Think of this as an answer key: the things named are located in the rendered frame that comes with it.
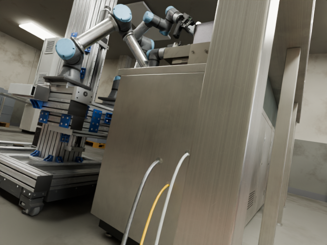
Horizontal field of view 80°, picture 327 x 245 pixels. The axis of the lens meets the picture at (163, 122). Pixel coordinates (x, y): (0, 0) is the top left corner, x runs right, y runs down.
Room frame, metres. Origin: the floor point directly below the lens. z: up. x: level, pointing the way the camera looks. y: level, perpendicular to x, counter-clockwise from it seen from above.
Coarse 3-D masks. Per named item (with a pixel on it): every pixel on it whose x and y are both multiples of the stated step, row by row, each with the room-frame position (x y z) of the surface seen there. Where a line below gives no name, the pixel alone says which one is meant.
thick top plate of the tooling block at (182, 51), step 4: (168, 48) 0.98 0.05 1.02; (172, 48) 0.96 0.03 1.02; (176, 48) 0.95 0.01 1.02; (180, 48) 0.94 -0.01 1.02; (184, 48) 0.92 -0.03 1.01; (188, 48) 0.91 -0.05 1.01; (164, 52) 0.99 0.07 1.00; (168, 52) 0.97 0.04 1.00; (172, 52) 0.96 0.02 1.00; (176, 52) 0.95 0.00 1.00; (180, 52) 0.93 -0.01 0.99; (184, 52) 0.92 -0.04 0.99; (188, 52) 0.91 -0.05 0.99; (164, 56) 0.99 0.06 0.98; (168, 56) 0.97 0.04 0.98; (172, 56) 0.96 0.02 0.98; (176, 56) 0.94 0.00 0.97; (180, 56) 0.93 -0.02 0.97; (184, 56) 0.92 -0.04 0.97; (188, 56) 0.91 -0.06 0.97; (168, 60) 1.00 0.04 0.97
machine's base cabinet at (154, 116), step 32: (128, 96) 1.02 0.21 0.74; (160, 96) 0.90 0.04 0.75; (192, 96) 0.80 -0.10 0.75; (128, 128) 0.99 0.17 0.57; (160, 128) 0.88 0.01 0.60; (192, 128) 0.79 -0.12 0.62; (128, 160) 0.96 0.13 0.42; (256, 160) 1.35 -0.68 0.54; (96, 192) 1.06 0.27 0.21; (128, 192) 0.94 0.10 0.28; (256, 192) 1.55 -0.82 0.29
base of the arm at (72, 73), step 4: (64, 68) 1.28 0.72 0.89; (68, 68) 1.28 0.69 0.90; (72, 68) 1.28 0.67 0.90; (76, 68) 1.30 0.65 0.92; (60, 72) 1.27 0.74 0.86; (64, 72) 1.26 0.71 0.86; (68, 72) 1.28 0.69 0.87; (72, 72) 1.28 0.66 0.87; (76, 72) 1.31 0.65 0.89; (68, 76) 1.26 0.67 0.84; (72, 76) 1.28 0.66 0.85; (76, 76) 1.30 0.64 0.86; (76, 80) 1.30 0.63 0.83
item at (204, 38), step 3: (210, 33) 1.07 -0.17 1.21; (195, 36) 1.12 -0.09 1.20; (198, 36) 1.11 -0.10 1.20; (201, 36) 1.10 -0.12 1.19; (204, 36) 1.09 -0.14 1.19; (207, 36) 1.08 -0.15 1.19; (210, 36) 1.07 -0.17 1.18; (195, 39) 1.12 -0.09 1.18; (198, 39) 1.11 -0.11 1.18; (201, 39) 1.10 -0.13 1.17; (204, 39) 1.09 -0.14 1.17; (207, 39) 1.07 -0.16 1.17; (210, 39) 1.06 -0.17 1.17; (195, 42) 1.12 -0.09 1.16; (198, 42) 1.11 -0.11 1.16; (201, 42) 1.09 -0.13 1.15
